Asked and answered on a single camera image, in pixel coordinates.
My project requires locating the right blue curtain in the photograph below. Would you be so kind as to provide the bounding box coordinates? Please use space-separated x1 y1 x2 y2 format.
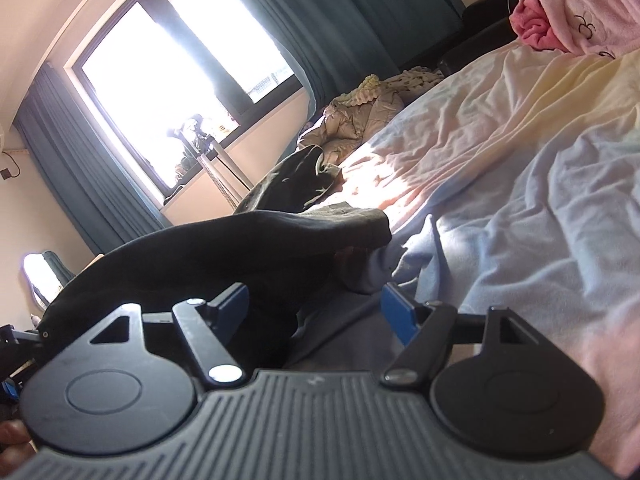
241 0 464 114

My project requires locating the pink fleece blanket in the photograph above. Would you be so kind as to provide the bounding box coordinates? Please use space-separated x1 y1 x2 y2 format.
510 0 639 58

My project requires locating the beige quilted jacket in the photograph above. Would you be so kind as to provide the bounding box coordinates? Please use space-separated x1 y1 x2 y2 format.
296 66 445 166

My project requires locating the vanity mirror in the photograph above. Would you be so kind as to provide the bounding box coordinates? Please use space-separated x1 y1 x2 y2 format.
22 250 75 311

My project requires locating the blue curtain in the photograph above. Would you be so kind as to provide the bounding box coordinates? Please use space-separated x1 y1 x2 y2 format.
13 64 170 254
241 0 464 114

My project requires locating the left blue curtain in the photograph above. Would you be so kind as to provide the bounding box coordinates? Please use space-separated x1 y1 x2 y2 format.
13 64 170 254

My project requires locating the dark framed window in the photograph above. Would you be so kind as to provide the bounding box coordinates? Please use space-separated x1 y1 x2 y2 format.
72 0 302 206

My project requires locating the pastel bed sheet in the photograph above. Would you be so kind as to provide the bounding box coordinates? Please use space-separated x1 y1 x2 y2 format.
299 39 640 479

